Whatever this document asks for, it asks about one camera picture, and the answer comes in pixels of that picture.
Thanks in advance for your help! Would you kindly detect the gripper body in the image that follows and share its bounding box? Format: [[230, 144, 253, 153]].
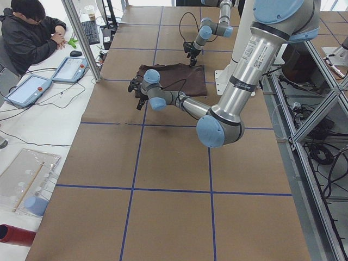
[[187, 46, 201, 58], [135, 91, 148, 101]]

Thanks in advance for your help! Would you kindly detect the brown t-shirt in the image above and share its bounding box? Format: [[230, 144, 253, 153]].
[[136, 63, 208, 97]]

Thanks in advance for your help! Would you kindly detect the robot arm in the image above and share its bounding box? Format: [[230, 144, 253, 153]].
[[128, 1, 320, 147], [183, 0, 233, 67]]

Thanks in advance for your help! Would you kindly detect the far teach pendant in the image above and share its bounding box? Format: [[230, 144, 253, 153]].
[[51, 57, 88, 83]]

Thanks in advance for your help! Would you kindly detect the teach pendant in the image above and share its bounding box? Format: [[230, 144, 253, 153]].
[[51, 57, 88, 83], [4, 74, 52, 108]]

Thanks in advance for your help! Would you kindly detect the computer mouse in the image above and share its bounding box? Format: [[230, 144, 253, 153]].
[[70, 50, 82, 57]]

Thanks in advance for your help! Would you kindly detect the black keyboard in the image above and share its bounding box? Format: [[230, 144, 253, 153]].
[[80, 21, 100, 45]]

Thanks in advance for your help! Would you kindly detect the brown paper table cover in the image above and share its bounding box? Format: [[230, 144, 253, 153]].
[[27, 7, 310, 260]]

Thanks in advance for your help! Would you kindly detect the paper coffee cup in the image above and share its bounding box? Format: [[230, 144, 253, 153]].
[[84, 5, 96, 21]]

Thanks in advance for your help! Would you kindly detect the near teach pendant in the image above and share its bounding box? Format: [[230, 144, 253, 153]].
[[4, 74, 52, 108]]

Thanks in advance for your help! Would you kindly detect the person in black jacket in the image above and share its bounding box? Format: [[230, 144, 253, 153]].
[[1, 0, 67, 76]]

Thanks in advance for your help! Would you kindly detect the wooden dowel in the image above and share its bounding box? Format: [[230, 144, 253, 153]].
[[13, 161, 45, 212]]

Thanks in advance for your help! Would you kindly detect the clear acrylic rack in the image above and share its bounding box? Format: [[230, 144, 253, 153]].
[[1, 148, 61, 216]]

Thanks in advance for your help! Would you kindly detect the blue cup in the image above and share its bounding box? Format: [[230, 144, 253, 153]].
[[24, 196, 49, 217]]

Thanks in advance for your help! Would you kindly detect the red cylinder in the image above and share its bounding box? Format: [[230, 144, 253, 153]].
[[1, 224, 36, 247]]

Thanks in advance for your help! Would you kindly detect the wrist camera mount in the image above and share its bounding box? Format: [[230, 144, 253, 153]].
[[183, 41, 193, 54], [128, 78, 141, 93]]

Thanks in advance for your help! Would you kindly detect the aluminium frame post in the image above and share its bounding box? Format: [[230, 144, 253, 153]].
[[62, 0, 102, 83]]

